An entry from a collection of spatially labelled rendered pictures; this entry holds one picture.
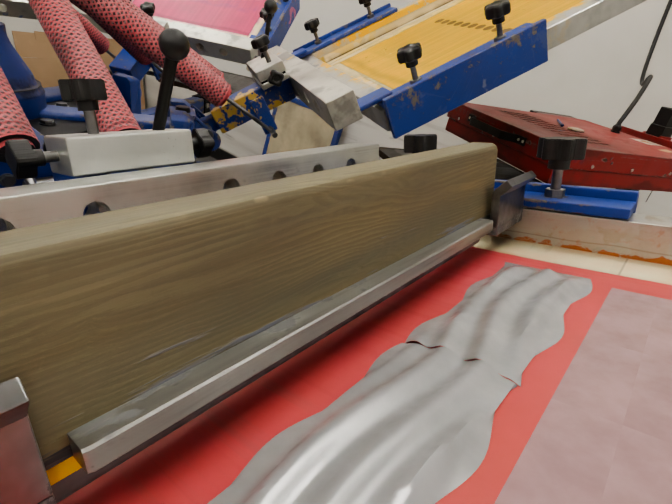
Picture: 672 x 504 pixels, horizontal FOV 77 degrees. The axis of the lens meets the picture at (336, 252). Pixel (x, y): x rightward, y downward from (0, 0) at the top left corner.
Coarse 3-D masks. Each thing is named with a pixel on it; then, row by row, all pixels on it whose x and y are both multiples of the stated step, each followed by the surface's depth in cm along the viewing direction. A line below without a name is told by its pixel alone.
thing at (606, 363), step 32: (480, 256) 41; (512, 256) 41; (416, 288) 34; (448, 288) 34; (608, 288) 33; (640, 288) 33; (352, 320) 29; (384, 320) 29; (416, 320) 29; (576, 320) 28; (608, 320) 28; (640, 320) 28; (544, 352) 25; (576, 352) 25; (608, 352) 25; (640, 352) 25; (544, 384) 22; (576, 384) 22; (608, 384) 22; (640, 384) 22; (608, 416) 20; (640, 416) 20
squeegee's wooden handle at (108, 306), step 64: (256, 192) 19; (320, 192) 21; (384, 192) 26; (448, 192) 33; (0, 256) 12; (64, 256) 13; (128, 256) 14; (192, 256) 16; (256, 256) 19; (320, 256) 22; (384, 256) 27; (0, 320) 12; (64, 320) 13; (128, 320) 15; (192, 320) 17; (256, 320) 20; (64, 384) 14; (128, 384) 15; (64, 448) 14
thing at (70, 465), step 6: (72, 456) 15; (66, 462) 15; (72, 462) 15; (54, 468) 15; (60, 468) 15; (66, 468) 15; (72, 468) 15; (78, 468) 16; (48, 474) 15; (54, 474) 15; (60, 474) 15; (66, 474) 15; (54, 480) 15
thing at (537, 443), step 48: (336, 336) 27; (384, 336) 27; (288, 384) 23; (336, 384) 23; (192, 432) 20; (240, 432) 19; (528, 432) 19; (576, 432) 19; (624, 432) 19; (96, 480) 17; (144, 480) 17; (192, 480) 17; (480, 480) 17; (528, 480) 16; (576, 480) 16; (624, 480) 16
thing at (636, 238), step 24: (528, 216) 44; (552, 216) 42; (576, 216) 41; (648, 216) 40; (528, 240) 45; (552, 240) 43; (576, 240) 42; (600, 240) 40; (624, 240) 39; (648, 240) 38
